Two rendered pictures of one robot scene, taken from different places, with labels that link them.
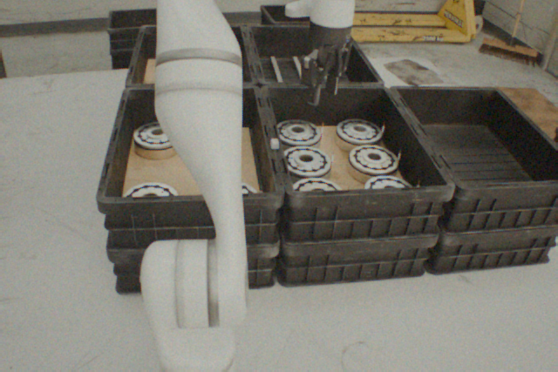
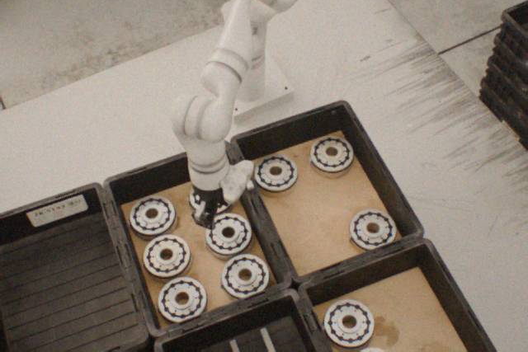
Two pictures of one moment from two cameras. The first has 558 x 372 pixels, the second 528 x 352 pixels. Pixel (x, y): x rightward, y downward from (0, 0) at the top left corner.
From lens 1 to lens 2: 1.86 m
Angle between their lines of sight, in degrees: 90
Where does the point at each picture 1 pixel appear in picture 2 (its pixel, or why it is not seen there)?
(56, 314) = (371, 133)
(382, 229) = (159, 188)
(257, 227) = (247, 153)
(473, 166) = (60, 303)
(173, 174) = (337, 204)
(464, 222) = (91, 210)
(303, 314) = not seen: hidden behind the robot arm
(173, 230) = (302, 134)
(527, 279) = not seen: hidden behind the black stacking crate
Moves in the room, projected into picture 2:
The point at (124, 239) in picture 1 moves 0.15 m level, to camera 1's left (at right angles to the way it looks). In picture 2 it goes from (332, 128) to (392, 117)
